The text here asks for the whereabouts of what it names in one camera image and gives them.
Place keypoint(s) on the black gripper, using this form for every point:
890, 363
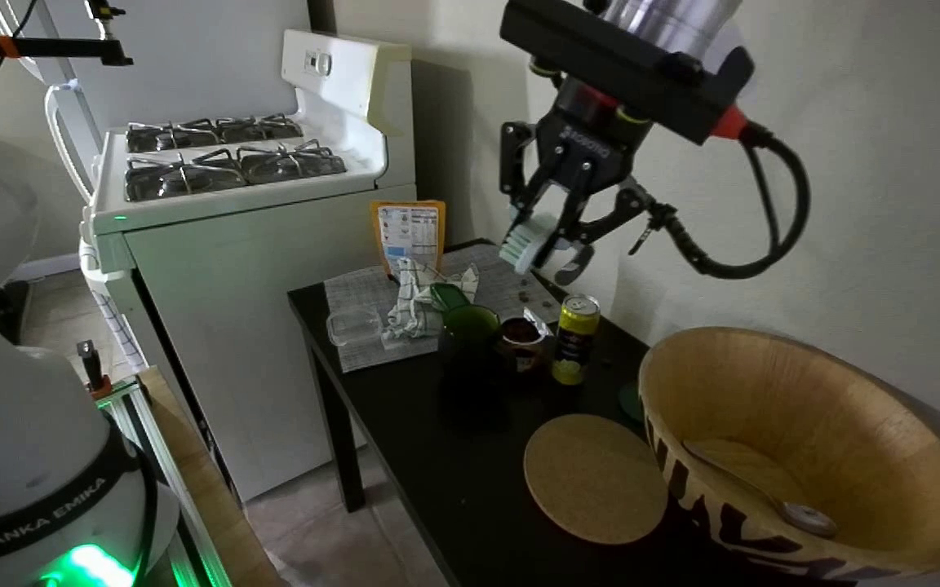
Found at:
588, 140

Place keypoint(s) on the white dish brush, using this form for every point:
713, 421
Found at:
522, 243

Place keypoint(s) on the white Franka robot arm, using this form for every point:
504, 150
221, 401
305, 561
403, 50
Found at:
23, 435

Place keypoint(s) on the wooden zebra pattern bowl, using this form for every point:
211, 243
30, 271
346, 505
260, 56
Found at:
874, 435

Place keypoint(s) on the grey woven placemat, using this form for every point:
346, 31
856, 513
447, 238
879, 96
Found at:
490, 288

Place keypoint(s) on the yellow drink can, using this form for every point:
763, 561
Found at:
577, 336

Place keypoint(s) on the small dark jar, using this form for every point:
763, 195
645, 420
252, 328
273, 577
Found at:
522, 341

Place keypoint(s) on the orange paper packet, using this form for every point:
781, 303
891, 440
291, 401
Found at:
408, 229

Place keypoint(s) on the dark green cup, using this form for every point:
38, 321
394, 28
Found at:
471, 353

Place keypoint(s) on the clear plastic container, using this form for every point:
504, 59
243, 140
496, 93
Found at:
353, 330

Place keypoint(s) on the round wooden coaster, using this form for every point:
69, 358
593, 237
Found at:
593, 477

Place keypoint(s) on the black side table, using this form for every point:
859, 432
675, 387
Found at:
438, 457

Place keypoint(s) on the black stove burner grate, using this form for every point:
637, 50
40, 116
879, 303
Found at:
236, 167
213, 129

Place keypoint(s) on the white gas stove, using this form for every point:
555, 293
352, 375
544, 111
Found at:
252, 314

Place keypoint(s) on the metal spoon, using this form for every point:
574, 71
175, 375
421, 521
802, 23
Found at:
811, 515

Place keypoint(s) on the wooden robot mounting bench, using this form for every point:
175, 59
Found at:
205, 490

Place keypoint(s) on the small black red knob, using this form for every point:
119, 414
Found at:
93, 366

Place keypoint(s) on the black tripod bar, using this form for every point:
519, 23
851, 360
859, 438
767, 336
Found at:
34, 47

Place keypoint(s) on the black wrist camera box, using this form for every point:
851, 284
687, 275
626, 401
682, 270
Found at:
622, 59

